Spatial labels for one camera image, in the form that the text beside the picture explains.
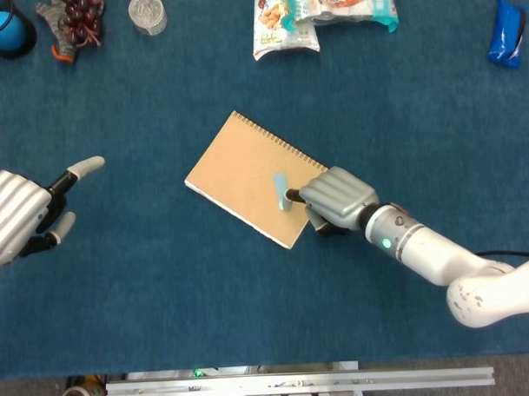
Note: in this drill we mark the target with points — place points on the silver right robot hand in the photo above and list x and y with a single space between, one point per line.
338 195

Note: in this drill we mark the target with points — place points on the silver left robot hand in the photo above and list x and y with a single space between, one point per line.
13 211

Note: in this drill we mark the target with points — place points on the small light-blue eraser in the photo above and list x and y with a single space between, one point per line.
281 184

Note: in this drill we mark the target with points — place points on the yellow spiral notebook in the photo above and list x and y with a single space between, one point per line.
242 172

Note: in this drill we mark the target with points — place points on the white snack bag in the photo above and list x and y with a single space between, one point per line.
281 41

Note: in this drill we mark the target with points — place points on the teal snack bag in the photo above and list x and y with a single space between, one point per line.
371 7

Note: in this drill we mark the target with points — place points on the blue snack packet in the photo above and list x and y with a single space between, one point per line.
502 37

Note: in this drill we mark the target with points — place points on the black mesh pen holder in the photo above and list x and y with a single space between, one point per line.
24 51

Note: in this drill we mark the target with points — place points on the blue felt table cloth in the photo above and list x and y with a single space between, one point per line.
163 297

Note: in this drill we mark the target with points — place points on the yellow black tool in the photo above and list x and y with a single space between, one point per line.
90 380

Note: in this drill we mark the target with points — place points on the dark red artificial grapes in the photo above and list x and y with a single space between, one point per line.
78 22

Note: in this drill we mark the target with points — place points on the clear round plastic jar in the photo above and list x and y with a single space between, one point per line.
147 15

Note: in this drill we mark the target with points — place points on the aluminium profile rail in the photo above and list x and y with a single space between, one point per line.
297 383

